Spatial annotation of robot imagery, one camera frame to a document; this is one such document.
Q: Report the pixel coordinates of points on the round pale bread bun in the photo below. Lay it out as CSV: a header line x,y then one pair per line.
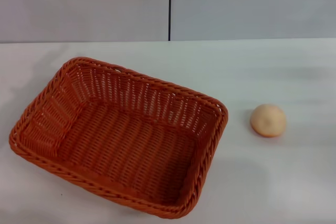
x,y
267,121

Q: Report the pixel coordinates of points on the orange woven plastic basket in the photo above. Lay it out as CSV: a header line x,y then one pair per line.
x,y
126,142

